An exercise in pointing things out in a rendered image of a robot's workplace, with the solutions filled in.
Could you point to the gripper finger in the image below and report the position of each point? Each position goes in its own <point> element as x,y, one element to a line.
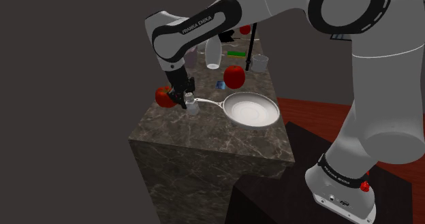
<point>172,97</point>
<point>183,100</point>

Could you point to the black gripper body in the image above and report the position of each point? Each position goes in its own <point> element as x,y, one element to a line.
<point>179,79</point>

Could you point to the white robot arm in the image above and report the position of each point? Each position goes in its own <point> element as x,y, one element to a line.
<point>382,94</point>

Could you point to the red tomato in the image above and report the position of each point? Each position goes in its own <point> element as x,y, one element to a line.
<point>162,98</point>

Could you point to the white salt shaker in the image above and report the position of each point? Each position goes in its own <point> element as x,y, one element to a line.
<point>192,106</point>

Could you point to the pale purple cup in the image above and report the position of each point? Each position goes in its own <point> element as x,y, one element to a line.
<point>191,58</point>

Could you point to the clear glass vase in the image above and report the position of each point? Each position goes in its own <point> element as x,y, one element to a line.
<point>213,55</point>

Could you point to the large red apple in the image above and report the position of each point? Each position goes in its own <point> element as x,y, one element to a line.
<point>234,77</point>

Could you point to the green flat box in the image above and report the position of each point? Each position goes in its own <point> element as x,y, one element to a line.
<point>236,53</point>

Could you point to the black angular object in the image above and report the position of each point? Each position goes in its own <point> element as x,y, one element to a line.
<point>226,37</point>

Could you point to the white frying pan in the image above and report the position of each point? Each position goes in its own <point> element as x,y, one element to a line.
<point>251,112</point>

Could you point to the black upright pole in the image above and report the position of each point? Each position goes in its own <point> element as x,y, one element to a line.
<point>251,45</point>

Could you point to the small red apple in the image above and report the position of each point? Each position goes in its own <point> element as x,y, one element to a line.
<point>245,30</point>

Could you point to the dark robot stand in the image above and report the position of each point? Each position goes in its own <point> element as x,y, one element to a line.
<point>282,183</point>

